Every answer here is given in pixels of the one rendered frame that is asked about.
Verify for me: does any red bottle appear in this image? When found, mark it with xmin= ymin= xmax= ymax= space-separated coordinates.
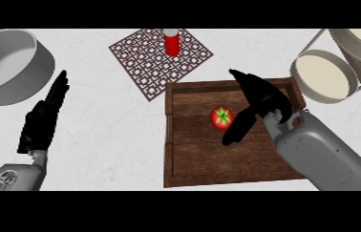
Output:
xmin=163 ymin=29 xmax=182 ymax=57

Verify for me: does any red tomato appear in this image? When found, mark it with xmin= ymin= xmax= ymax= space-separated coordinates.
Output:
xmin=209 ymin=105 xmax=235 ymax=132

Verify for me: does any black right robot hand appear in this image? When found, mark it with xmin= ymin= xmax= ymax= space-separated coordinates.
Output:
xmin=221 ymin=69 xmax=295 ymax=147

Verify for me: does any brown lattice placemat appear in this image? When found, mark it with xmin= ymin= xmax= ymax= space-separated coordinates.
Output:
xmin=107 ymin=29 xmax=216 ymax=102

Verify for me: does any brown wooden tray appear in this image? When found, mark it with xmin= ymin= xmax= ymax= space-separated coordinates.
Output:
xmin=163 ymin=76 xmax=309 ymax=189

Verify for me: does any grey round pot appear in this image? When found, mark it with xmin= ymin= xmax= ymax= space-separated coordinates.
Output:
xmin=0 ymin=29 xmax=56 ymax=107

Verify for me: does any beige tiered basket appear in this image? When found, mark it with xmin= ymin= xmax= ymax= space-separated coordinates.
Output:
xmin=287 ymin=29 xmax=361 ymax=105

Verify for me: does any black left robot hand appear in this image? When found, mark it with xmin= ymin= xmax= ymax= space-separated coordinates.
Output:
xmin=15 ymin=69 xmax=73 ymax=155

